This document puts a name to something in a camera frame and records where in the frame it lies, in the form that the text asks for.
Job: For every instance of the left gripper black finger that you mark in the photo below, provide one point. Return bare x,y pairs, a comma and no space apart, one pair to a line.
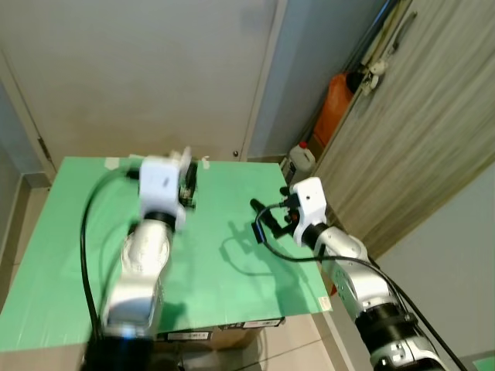
190,171

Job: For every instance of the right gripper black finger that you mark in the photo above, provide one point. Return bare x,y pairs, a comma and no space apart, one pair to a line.
285,192
258,205

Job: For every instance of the key bunch with white charm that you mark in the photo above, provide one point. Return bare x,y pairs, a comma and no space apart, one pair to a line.
182,157

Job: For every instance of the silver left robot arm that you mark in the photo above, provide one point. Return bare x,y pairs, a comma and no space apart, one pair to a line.
139,278

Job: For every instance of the white bottle with red cap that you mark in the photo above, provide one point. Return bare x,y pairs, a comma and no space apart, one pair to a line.
303,158

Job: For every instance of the plain green board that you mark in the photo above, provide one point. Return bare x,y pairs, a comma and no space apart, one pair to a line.
232,286

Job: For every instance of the orange bag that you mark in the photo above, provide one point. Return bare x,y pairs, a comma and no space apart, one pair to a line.
332,112

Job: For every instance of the white door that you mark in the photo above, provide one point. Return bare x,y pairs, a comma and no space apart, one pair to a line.
139,69

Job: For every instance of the wood grain door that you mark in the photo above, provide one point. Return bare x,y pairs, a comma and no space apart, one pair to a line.
418,139

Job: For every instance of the white hanging trinket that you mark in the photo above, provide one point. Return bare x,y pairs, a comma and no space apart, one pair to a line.
375,73

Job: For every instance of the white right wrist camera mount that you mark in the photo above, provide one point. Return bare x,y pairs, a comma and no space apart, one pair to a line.
309,201

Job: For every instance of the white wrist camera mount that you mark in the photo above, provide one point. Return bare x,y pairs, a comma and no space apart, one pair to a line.
162,185
309,201

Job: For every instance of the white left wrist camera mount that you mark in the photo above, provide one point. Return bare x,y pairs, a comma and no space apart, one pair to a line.
162,185

